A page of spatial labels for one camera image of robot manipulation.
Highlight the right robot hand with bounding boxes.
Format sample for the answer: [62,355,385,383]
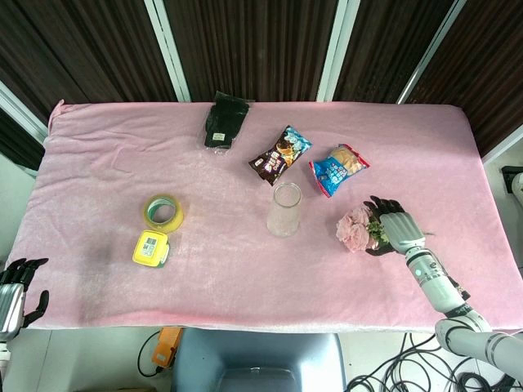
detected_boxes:
[363,195,426,257]

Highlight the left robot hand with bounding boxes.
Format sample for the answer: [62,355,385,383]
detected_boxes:
[0,257,51,341]

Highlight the pink rose bouquet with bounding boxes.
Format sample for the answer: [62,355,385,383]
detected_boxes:
[335,203,390,255]

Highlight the clear glass vase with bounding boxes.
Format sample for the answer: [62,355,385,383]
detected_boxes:
[266,182,303,238]

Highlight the blue red snack bag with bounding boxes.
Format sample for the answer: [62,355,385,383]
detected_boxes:
[308,143,372,198]

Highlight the black device on floor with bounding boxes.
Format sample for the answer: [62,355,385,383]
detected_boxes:
[502,165,523,195]

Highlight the brown blue snack bag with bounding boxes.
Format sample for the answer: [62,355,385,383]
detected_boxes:
[248,125,313,187]

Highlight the yellow lidded box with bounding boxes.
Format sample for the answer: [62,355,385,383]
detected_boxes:
[132,229,172,269]

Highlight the orange handheld controller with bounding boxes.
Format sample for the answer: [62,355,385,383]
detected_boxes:
[151,326,184,366]

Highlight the yellow tape roll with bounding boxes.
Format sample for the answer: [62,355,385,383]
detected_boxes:
[141,194,186,234]

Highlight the grey blue chair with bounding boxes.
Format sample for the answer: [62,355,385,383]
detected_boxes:
[170,327,347,392]

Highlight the pink tablecloth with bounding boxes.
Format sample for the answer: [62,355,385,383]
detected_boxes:
[7,99,523,335]

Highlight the black packaged item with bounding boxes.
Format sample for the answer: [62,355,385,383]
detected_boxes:
[203,91,252,155]

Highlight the black cable bundle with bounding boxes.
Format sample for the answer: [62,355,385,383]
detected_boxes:
[346,331,523,392]

